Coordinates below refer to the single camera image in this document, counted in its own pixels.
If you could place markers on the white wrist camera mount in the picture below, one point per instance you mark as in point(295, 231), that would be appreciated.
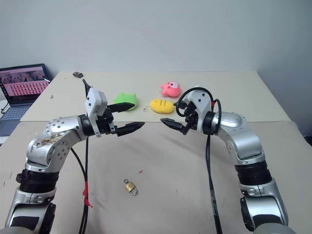
point(201, 102)
point(95, 103)

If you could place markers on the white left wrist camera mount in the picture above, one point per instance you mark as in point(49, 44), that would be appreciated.
point(95, 103)

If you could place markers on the beige table cloth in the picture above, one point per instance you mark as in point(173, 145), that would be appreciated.
point(156, 158)

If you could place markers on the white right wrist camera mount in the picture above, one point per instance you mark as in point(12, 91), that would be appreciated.
point(201, 102)

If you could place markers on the brass padlock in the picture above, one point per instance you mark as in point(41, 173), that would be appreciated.
point(131, 187)

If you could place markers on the green plush toy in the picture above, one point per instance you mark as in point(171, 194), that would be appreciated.
point(125, 98)

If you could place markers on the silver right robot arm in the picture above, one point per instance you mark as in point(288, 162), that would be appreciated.
point(243, 141)

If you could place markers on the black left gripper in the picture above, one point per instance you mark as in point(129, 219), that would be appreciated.
point(106, 125)

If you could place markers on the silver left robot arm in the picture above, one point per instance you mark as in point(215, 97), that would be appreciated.
point(61, 126)

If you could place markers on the small black box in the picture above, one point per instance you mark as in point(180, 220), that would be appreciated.
point(77, 74)

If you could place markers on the open laptop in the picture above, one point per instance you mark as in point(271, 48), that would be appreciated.
point(22, 85)

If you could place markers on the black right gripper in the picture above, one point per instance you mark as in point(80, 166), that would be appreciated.
point(192, 118)

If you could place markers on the yellow plush toy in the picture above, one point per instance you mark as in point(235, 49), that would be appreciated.
point(162, 106)

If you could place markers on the pink plush toy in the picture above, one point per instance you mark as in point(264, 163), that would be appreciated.
point(171, 89)

